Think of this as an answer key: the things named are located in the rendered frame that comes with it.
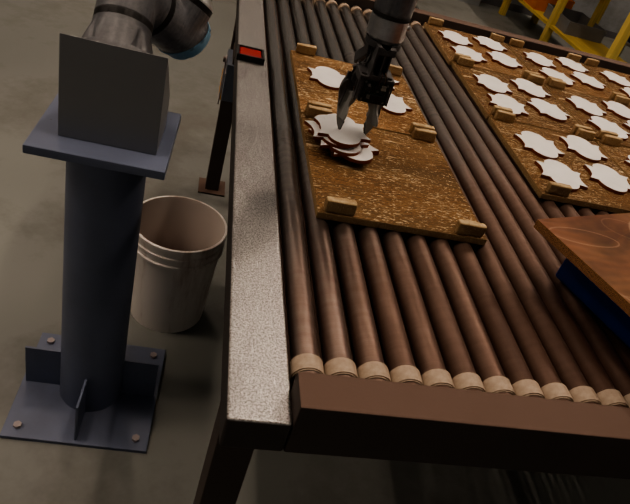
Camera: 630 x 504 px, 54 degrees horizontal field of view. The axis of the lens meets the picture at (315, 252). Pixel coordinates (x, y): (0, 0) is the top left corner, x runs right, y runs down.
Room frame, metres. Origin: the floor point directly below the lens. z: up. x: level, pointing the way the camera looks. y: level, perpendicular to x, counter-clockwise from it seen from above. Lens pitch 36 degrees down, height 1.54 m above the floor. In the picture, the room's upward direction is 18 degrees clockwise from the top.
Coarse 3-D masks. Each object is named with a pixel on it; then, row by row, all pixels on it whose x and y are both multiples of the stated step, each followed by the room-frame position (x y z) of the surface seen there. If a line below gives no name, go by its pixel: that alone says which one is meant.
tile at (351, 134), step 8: (320, 120) 1.25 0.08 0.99; (328, 120) 1.26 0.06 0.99; (336, 120) 1.27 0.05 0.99; (344, 120) 1.28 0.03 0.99; (352, 120) 1.29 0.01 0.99; (320, 128) 1.22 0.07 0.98; (328, 128) 1.22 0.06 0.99; (336, 128) 1.23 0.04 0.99; (344, 128) 1.24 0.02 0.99; (352, 128) 1.25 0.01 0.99; (360, 128) 1.26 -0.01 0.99; (328, 136) 1.19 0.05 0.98; (336, 136) 1.19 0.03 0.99; (344, 136) 1.20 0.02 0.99; (352, 136) 1.22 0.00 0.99; (360, 136) 1.23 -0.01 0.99; (336, 144) 1.18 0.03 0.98; (344, 144) 1.17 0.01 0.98; (352, 144) 1.18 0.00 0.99
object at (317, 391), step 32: (320, 384) 0.55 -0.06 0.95; (352, 384) 0.57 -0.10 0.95; (384, 384) 0.59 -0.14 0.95; (416, 384) 0.61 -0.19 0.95; (320, 416) 0.51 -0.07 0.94; (352, 416) 0.52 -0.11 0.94; (384, 416) 0.54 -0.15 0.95; (416, 416) 0.55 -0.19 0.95; (448, 416) 0.57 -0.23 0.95; (480, 416) 0.59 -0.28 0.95; (512, 416) 0.61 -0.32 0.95; (544, 416) 0.63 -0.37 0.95; (576, 416) 0.65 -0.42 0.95; (608, 416) 0.67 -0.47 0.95; (288, 448) 0.51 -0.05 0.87; (320, 448) 0.52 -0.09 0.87; (352, 448) 0.53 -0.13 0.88; (384, 448) 0.54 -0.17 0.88; (416, 448) 0.55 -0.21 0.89; (448, 448) 0.57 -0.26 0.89; (480, 448) 0.58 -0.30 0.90; (512, 448) 0.59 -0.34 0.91; (544, 448) 0.60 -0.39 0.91; (576, 448) 0.62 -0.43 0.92; (608, 448) 0.63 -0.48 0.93
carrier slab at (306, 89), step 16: (304, 64) 1.68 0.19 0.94; (320, 64) 1.72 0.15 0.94; (336, 64) 1.76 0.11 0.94; (352, 64) 1.81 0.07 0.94; (304, 80) 1.57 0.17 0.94; (400, 80) 1.81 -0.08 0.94; (304, 96) 1.46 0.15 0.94; (320, 96) 1.50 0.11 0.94; (336, 96) 1.53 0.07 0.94; (400, 96) 1.68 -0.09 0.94; (304, 112) 1.37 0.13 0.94; (336, 112) 1.43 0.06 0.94; (352, 112) 1.46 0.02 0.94; (384, 112) 1.53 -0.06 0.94; (416, 112) 1.60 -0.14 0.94; (384, 128) 1.43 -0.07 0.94; (400, 128) 1.46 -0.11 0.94
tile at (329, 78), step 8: (312, 72) 1.62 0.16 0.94; (320, 72) 1.64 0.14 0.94; (328, 72) 1.66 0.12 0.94; (336, 72) 1.68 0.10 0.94; (312, 80) 1.58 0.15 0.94; (320, 80) 1.58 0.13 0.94; (328, 80) 1.60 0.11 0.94; (336, 80) 1.62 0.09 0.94; (328, 88) 1.56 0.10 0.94; (336, 88) 1.57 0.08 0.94
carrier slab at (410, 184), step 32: (320, 160) 1.16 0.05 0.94; (384, 160) 1.26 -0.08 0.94; (416, 160) 1.31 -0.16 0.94; (320, 192) 1.04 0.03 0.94; (352, 192) 1.08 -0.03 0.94; (384, 192) 1.12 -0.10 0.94; (416, 192) 1.16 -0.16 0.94; (448, 192) 1.21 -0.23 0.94; (384, 224) 1.01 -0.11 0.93; (416, 224) 1.04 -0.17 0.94; (448, 224) 1.08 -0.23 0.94
